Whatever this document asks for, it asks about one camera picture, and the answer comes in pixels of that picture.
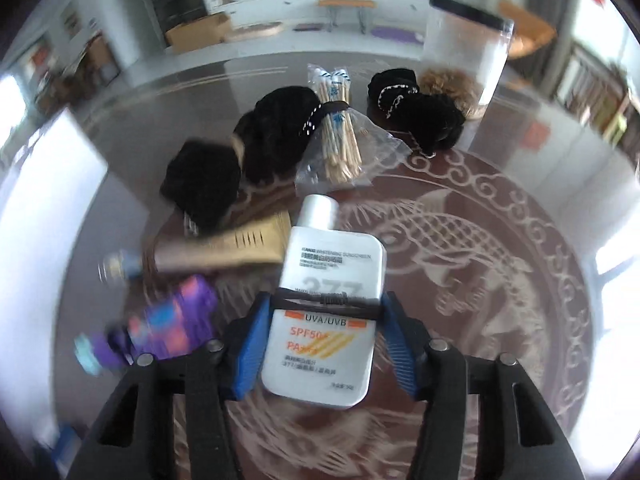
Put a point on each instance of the clear plastic jar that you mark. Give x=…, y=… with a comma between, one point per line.
x=462, y=37

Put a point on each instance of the black scrunchie with chain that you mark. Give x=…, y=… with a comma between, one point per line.
x=434, y=120

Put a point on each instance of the purple pink patterned bottle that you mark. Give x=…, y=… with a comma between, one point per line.
x=174, y=327

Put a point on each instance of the black velvet scrunchie left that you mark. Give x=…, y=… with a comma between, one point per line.
x=202, y=181

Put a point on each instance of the wooden bench with metal legs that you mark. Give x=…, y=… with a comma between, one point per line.
x=363, y=9

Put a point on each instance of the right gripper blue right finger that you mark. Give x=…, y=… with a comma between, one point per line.
x=405, y=340

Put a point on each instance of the cardboard box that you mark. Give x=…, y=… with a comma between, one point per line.
x=199, y=34

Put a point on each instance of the white sunscreen bottle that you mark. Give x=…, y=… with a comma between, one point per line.
x=322, y=335

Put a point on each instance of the black scrunchie with rhinestones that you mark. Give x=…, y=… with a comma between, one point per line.
x=275, y=133

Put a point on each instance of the white tv cabinet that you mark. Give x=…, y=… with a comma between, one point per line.
x=405, y=14

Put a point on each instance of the orange lounge chair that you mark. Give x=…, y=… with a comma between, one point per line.
x=530, y=31

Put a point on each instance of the bag of wooden sticks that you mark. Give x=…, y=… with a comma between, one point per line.
x=345, y=148

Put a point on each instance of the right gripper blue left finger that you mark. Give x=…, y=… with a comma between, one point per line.
x=245, y=342

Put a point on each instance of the brown fuzzy scrunchie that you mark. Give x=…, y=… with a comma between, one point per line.
x=462, y=88

